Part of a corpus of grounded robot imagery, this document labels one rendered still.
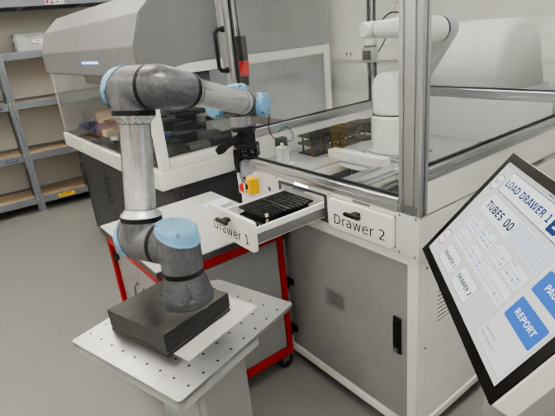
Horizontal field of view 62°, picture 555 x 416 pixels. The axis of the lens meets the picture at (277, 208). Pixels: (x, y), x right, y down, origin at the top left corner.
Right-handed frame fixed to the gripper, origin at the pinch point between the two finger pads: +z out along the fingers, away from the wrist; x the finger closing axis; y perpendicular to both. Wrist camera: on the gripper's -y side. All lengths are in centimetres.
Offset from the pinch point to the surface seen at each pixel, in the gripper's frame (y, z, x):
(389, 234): 56, 12, -20
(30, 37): -287, -68, 224
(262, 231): 14.0, 11.6, -22.1
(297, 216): 23.4, 11.2, -9.2
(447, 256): 71, -1, -58
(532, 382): 81, -1, -97
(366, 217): 48, 9, -14
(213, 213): -8.0, 9.4, -12.3
